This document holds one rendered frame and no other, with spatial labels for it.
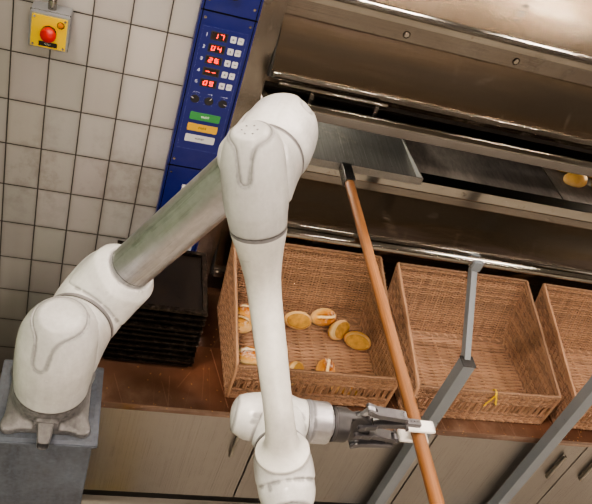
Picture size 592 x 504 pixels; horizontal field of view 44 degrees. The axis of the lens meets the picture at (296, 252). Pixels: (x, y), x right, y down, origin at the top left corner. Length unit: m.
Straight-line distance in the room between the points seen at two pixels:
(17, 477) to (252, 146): 0.97
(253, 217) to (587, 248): 1.96
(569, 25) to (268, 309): 1.42
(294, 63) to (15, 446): 1.25
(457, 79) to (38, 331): 1.44
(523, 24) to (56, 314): 1.52
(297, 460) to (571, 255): 1.79
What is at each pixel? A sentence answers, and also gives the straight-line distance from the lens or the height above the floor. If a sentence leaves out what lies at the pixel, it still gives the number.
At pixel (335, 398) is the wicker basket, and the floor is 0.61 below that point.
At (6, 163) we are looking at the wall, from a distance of 2.40.
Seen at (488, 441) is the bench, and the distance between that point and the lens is 2.70.
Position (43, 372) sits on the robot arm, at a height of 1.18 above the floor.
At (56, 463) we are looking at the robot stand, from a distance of 1.73.
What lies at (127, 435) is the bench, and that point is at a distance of 2.40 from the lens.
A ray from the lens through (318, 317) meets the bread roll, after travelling 2.62.
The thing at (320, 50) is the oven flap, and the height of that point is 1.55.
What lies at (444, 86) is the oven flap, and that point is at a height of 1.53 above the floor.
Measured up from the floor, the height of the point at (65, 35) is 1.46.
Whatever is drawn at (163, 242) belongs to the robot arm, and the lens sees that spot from 1.49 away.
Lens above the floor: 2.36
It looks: 37 degrees down
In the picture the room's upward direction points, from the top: 21 degrees clockwise
